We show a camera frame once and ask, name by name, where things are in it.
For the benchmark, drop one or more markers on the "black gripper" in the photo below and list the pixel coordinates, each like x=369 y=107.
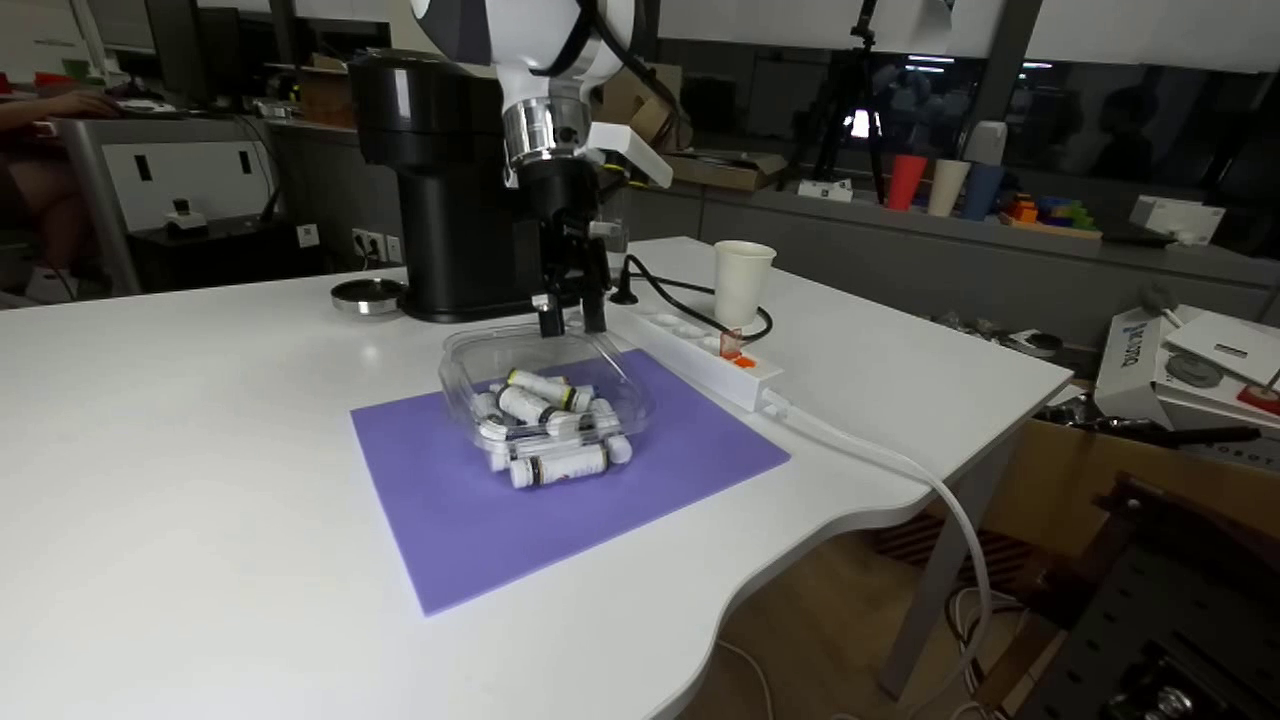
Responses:
x=562 y=207

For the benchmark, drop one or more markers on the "clear plastic case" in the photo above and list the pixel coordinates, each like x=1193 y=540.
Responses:
x=467 y=365

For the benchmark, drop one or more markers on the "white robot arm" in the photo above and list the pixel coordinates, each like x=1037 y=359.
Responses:
x=532 y=41

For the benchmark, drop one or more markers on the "white paint tube orange band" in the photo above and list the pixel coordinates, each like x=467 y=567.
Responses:
x=537 y=387

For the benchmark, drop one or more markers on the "white paint tube green band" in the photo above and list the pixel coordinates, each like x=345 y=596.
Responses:
x=526 y=405

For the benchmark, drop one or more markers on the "white paint tube blue band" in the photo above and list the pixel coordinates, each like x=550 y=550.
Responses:
x=606 y=419

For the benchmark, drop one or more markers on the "white paint tube yellow band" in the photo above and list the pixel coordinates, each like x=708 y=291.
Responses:
x=562 y=425

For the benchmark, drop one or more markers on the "white paint tube dark band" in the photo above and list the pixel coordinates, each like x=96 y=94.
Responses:
x=544 y=444

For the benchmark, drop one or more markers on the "black coffee machine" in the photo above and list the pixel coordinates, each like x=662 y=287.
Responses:
x=442 y=202

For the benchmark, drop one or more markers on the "white paper cup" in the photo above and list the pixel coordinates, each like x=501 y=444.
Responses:
x=740 y=280

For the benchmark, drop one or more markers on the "black round disc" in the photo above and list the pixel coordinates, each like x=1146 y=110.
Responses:
x=366 y=296

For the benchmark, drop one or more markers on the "purple mat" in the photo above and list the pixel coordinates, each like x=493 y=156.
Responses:
x=532 y=546

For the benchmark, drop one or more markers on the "red cup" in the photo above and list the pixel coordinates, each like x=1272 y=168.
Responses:
x=906 y=183

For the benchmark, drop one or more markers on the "grey long workbench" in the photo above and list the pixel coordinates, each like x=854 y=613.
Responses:
x=932 y=264

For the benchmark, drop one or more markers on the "cream cup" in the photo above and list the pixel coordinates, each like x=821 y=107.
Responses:
x=947 y=184

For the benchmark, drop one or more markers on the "grey metal cabinet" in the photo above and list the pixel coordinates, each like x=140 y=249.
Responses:
x=174 y=174

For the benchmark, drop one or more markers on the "blue cup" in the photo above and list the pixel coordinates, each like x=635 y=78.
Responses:
x=983 y=191

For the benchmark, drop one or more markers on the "grey upturned cup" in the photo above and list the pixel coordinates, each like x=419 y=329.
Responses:
x=991 y=142

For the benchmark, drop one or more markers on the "orange small toy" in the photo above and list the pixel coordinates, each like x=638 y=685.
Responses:
x=1020 y=208

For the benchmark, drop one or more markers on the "grey table leg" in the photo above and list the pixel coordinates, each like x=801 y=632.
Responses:
x=932 y=586

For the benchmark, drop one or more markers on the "green small toy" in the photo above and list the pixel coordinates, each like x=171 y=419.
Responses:
x=1072 y=215

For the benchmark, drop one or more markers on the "large brown cardboard box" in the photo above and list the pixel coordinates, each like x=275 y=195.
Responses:
x=1082 y=481

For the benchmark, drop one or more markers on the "small white box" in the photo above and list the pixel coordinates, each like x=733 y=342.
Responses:
x=1177 y=216

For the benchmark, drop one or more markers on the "white printed cardboard box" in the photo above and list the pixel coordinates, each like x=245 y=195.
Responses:
x=1187 y=365

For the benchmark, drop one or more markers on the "black perforated breadboard table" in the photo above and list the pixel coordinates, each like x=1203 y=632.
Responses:
x=1173 y=626

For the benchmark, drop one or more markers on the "white power strip orange switch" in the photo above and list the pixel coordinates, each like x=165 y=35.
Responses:
x=706 y=355

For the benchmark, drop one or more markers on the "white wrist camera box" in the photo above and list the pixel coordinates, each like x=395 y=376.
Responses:
x=635 y=150

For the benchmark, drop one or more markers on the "white wall outlet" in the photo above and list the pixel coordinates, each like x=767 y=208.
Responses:
x=373 y=245

